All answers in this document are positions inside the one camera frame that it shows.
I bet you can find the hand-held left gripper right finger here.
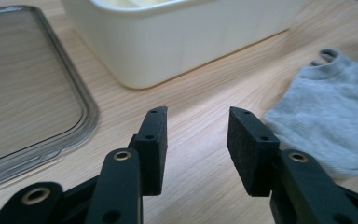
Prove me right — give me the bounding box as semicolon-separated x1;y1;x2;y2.
226;105;281;198

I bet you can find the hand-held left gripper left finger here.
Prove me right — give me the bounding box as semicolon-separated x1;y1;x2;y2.
128;105;169;197

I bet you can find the grey ankle sock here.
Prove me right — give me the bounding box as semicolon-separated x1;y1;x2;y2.
262;47;358;180

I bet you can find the white divided storage box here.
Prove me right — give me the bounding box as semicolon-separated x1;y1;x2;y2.
60;0;307;91

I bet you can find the transparent plastic lid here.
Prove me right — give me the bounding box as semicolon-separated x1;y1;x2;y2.
0;4;101;189

